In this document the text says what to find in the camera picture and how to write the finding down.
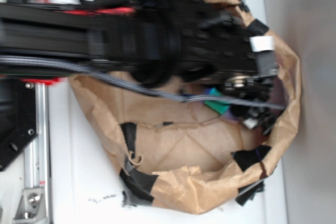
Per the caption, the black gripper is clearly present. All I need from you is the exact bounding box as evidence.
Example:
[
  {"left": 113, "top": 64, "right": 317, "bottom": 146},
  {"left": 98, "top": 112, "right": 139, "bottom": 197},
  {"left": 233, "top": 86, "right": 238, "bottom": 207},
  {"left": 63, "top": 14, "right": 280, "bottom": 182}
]
[{"left": 167, "top": 0, "right": 278, "bottom": 136}]

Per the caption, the green rectangular block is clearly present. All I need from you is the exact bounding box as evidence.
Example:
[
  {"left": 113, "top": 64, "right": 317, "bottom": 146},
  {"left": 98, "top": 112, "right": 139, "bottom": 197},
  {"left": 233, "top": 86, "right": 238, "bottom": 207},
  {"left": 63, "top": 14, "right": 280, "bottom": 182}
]
[{"left": 204, "top": 88, "right": 230, "bottom": 115}]

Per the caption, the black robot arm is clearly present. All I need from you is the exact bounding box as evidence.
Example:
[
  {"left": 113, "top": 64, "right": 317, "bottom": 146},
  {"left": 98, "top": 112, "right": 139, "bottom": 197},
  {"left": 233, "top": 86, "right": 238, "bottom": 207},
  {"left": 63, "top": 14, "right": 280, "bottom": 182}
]
[{"left": 1, "top": 0, "right": 282, "bottom": 135}]

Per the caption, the brown paper bag tray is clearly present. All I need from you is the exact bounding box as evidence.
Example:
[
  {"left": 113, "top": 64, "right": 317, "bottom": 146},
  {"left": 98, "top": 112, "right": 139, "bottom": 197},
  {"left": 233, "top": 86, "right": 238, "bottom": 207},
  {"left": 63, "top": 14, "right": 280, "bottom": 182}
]
[{"left": 69, "top": 0, "right": 301, "bottom": 214}]

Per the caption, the aluminium extrusion rail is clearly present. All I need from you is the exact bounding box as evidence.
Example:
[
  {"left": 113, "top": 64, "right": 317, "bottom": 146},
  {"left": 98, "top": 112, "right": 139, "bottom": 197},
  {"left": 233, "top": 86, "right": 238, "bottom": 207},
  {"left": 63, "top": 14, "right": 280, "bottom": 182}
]
[{"left": 24, "top": 84, "right": 50, "bottom": 188}]

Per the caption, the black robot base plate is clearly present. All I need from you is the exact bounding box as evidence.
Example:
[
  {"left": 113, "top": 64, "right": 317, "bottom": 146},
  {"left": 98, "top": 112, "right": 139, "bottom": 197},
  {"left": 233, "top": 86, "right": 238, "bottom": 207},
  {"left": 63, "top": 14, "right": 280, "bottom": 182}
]
[{"left": 1, "top": 79, "right": 37, "bottom": 172}]

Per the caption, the grey ribbon cable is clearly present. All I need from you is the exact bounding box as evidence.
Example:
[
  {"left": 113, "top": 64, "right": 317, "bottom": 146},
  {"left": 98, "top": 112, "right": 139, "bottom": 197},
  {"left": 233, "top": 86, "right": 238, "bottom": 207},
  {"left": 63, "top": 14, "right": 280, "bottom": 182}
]
[{"left": 0, "top": 55, "right": 286, "bottom": 111}]

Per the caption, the metal corner bracket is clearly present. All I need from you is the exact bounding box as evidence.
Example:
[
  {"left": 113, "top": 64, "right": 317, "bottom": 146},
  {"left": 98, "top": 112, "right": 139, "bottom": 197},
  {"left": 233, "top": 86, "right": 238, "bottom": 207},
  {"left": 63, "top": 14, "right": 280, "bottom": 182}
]
[{"left": 13, "top": 188, "right": 49, "bottom": 224}]

